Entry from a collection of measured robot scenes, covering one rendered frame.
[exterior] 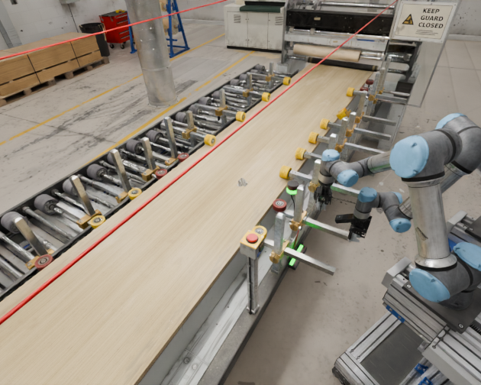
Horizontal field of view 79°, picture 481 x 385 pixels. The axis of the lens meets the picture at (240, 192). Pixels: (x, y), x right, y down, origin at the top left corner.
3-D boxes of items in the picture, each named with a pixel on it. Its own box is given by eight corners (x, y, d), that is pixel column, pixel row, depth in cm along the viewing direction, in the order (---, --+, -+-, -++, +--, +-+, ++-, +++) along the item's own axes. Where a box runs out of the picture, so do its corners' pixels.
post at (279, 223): (279, 274, 164) (285, 213, 133) (277, 279, 162) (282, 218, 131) (274, 272, 166) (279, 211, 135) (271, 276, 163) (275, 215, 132)
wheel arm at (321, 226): (348, 237, 160) (350, 232, 158) (347, 241, 158) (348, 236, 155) (276, 210, 178) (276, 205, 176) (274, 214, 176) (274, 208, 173)
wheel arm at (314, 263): (334, 272, 144) (336, 266, 142) (332, 277, 142) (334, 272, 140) (257, 238, 163) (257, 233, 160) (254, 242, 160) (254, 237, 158)
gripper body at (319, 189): (314, 204, 145) (317, 185, 138) (314, 193, 152) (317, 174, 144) (330, 205, 144) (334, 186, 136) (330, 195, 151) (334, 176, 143)
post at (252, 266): (259, 307, 144) (259, 248, 115) (253, 315, 141) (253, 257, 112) (250, 302, 146) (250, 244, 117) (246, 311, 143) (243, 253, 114)
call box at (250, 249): (264, 249, 116) (264, 236, 111) (256, 261, 111) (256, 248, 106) (249, 242, 119) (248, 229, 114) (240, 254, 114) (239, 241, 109)
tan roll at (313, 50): (408, 66, 322) (411, 54, 314) (406, 69, 314) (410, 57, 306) (288, 51, 381) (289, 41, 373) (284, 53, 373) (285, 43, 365)
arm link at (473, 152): (514, 150, 99) (406, 237, 128) (493, 134, 107) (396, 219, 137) (489, 138, 96) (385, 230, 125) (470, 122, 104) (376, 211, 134)
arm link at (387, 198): (402, 216, 135) (379, 216, 135) (393, 200, 144) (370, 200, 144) (408, 204, 130) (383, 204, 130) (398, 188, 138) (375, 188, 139)
